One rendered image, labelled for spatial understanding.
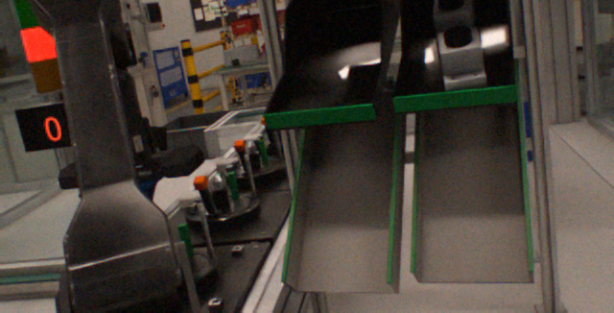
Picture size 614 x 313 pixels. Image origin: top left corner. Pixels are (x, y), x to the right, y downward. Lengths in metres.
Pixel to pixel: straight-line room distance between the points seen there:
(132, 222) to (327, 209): 0.40
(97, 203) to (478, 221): 0.46
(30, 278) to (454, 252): 0.73
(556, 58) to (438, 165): 1.13
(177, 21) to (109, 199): 11.75
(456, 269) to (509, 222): 0.08
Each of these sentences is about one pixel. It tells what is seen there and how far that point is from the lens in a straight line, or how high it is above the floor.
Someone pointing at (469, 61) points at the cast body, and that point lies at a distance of 0.64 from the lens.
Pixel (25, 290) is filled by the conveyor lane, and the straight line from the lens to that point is 1.14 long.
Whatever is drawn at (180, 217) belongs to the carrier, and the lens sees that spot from 1.16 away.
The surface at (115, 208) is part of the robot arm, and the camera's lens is 0.41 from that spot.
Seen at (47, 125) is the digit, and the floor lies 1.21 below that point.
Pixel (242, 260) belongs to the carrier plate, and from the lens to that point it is 0.90.
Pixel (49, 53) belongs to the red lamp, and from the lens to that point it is 0.99.
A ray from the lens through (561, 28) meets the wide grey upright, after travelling 1.85.
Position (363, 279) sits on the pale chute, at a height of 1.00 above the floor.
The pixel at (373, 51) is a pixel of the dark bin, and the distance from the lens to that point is 0.77.
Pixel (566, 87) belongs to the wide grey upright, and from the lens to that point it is 1.87.
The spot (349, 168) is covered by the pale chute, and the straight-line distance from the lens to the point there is 0.77.
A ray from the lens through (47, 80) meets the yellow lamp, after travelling 0.99.
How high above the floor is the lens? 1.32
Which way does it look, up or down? 13 degrees down
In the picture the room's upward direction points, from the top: 10 degrees counter-clockwise
